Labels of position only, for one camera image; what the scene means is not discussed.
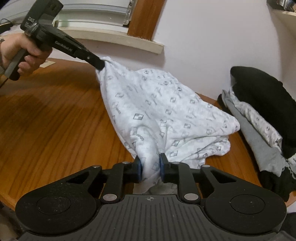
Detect white patterned garment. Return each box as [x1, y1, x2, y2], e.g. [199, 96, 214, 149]
[96, 57, 240, 194]
[227, 89, 295, 173]

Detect person's left hand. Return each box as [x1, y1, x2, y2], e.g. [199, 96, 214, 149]
[1, 33, 53, 76]

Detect grey window blind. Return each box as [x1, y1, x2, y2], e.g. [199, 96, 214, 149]
[1, 0, 130, 26]

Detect beige window sill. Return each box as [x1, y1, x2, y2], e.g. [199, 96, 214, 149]
[58, 27, 164, 55]

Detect grey folded garment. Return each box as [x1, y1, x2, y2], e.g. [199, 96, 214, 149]
[222, 90, 290, 177]

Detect folded white patterned garment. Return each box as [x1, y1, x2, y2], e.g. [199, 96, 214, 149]
[227, 89, 295, 173]

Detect black bottom folded garment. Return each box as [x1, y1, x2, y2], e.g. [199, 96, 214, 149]
[217, 93, 296, 202]

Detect black folded sweater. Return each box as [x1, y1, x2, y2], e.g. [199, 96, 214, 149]
[230, 66, 295, 159]

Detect beige cable grommet plate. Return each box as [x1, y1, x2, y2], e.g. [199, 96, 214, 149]
[40, 60, 56, 68]

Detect clear blind cord weight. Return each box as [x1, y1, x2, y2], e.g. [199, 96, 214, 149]
[123, 0, 137, 25]

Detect brown wooden window frame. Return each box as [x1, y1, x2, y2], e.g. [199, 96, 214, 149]
[127, 0, 166, 41]

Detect beige wall shelf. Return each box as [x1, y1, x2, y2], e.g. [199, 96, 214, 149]
[266, 0, 296, 37]

